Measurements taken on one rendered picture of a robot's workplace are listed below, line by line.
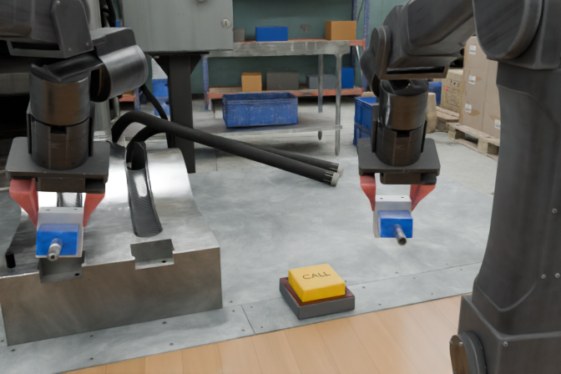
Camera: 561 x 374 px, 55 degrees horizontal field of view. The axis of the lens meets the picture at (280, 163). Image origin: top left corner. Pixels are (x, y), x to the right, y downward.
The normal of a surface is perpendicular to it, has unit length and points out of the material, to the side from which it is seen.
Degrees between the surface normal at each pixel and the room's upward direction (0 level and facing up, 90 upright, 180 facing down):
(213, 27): 90
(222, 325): 0
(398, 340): 0
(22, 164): 22
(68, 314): 90
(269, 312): 0
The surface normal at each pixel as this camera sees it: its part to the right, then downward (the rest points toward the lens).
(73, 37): 0.87, 0.13
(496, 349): -0.99, 0.04
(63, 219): 0.31, 0.11
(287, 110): 0.20, 0.29
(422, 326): -0.01, -0.96
